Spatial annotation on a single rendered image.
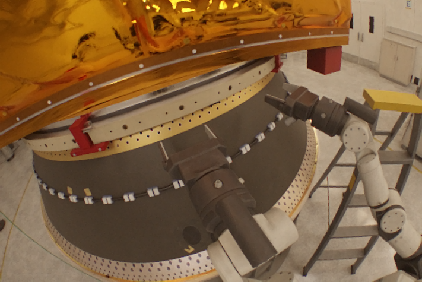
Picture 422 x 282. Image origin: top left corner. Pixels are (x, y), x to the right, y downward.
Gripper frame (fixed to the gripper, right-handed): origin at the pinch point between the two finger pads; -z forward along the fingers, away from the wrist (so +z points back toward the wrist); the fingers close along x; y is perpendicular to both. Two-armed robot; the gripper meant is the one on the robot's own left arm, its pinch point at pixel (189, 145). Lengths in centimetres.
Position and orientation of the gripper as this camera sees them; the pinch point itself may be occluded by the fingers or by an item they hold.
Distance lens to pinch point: 39.3
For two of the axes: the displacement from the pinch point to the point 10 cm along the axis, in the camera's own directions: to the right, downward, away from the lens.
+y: 0.8, 7.4, 6.6
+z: 4.5, 5.7, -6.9
